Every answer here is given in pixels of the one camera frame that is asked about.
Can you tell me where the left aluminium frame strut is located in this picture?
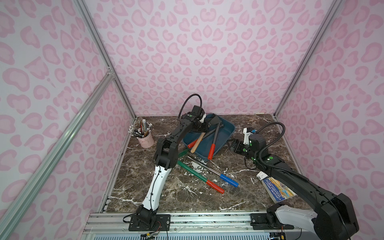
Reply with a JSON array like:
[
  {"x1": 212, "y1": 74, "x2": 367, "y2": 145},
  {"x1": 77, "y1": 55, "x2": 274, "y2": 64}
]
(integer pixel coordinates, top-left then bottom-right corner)
[{"x1": 1, "y1": 72, "x2": 114, "y2": 240}]

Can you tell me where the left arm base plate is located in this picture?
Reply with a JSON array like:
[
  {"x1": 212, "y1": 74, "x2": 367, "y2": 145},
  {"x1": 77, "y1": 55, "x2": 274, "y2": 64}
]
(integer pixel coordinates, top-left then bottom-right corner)
[{"x1": 129, "y1": 214, "x2": 171, "y2": 232}]

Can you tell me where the pens bundle in cup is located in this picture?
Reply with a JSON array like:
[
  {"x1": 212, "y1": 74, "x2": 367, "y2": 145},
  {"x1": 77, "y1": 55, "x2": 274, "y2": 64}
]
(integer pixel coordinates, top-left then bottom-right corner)
[{"x1": 129, "y1": 119, "x2": 153, "y2": 139}]

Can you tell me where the blue printed booklet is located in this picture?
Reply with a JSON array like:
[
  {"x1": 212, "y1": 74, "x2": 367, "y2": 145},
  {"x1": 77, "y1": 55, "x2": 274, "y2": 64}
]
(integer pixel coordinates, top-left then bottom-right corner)
[{"x1": 257, "y1": 172, "x2": 296, "y2": 204}]

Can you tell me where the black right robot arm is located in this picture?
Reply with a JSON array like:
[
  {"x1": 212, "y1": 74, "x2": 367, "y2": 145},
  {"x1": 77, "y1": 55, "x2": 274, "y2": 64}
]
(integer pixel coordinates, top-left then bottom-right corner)
[{"x1": 228, "y1": 129, "x2": 360, "y2": 240}]

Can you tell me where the aluminium front rail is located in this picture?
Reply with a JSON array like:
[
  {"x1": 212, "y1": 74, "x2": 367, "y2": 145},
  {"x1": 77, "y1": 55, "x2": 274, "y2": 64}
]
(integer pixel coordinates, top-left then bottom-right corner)
[{"x1": 81, "y1": 212, "x2": 306, "y2": 240}]

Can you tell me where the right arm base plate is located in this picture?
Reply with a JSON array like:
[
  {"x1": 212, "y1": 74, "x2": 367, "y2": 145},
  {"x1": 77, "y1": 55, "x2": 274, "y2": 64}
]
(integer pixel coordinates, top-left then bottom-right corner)
[{"x1": 250, "y1": 213, "x2": 295, "y2": 231}]

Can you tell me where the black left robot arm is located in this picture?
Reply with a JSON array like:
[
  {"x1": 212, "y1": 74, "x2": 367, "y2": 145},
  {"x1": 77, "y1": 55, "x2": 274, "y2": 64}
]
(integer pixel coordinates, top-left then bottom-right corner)
[{"x1": 136, "y1": 106, "x2": 208, "y2": 219}]

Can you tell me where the teal plastic storage box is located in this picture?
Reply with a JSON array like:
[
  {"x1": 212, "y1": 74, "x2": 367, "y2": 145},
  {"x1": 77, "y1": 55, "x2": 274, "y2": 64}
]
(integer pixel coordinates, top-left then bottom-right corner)
[{"x1": 182, "y1": 116, "x2": 235, "y2": 162}]

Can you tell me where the green handled garden tool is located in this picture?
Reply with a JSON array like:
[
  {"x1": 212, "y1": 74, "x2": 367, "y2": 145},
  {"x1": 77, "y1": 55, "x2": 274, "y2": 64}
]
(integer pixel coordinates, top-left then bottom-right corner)
[{"x1": 177, "y1": 160, "x2": 225, "y2": 194}]

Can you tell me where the pink pen cup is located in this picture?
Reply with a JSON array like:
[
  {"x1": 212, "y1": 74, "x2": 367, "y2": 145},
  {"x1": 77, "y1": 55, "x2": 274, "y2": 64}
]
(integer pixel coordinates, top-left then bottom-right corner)
[{"x1": 137, "y1": 132, "x2": 155, "y2": 149}]

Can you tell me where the wooden handled tool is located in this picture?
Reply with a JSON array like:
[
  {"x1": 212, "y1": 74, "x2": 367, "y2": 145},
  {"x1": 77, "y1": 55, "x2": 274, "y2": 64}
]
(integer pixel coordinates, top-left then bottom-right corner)
[{"x1": 191, "y1": 115, "x2": 222, "y2": 153}]

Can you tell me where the blue handled metal tool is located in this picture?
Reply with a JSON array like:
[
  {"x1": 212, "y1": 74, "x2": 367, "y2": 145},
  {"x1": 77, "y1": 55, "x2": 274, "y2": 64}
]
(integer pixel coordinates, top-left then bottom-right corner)
[{"x1": 187, "y1": 156, "x2": 239, "y2": 188}]

